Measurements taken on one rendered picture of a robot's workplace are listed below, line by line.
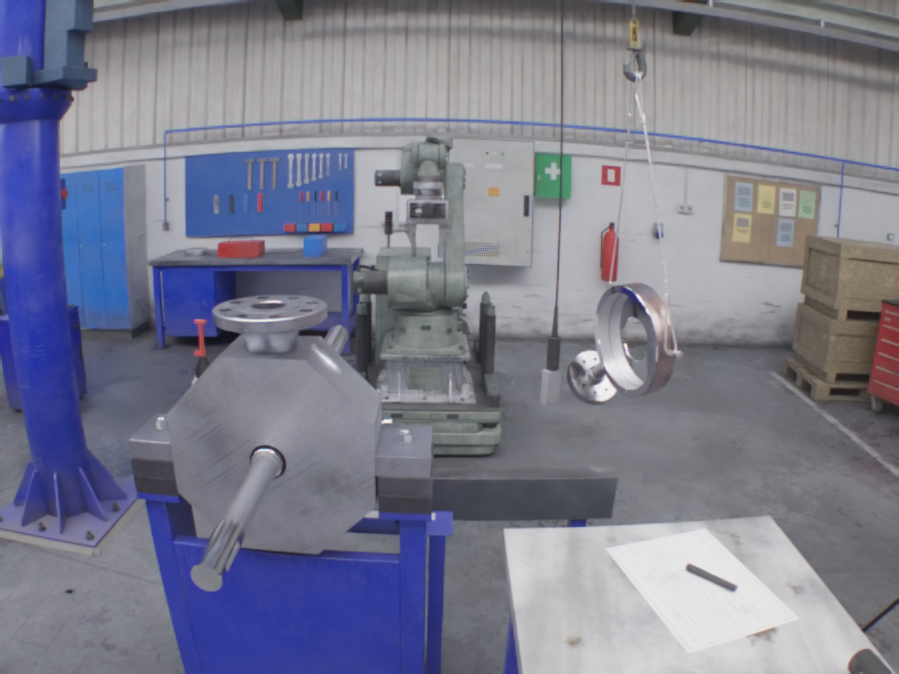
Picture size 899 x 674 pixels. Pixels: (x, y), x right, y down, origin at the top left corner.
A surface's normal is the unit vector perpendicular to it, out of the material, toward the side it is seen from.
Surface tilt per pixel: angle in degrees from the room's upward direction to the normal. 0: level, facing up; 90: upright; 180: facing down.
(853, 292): 90
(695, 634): 0
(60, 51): 90
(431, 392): 90
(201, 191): 90
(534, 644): 0
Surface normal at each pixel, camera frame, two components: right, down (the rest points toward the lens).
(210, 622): -0.02, 0.27
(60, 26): -0.26, 0.26
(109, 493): 0.33, 0.26
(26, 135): 0.55, 0.23
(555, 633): 0.02, -0.96
